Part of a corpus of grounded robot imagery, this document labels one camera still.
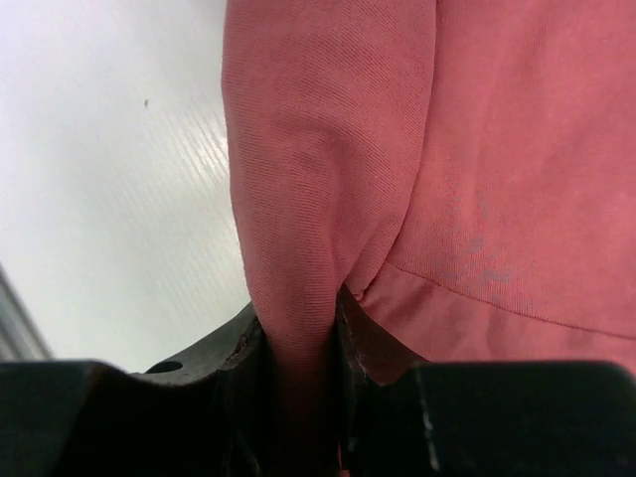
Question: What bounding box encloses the aluminium mounting rail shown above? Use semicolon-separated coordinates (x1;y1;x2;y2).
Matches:
0;269;53;362

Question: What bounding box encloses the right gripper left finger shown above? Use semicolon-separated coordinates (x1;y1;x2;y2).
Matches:
128;305;268;476

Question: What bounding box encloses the red t shirt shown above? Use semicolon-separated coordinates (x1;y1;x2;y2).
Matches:
223;1;635;476

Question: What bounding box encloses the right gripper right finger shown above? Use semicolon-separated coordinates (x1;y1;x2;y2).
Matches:
335;287;419;476

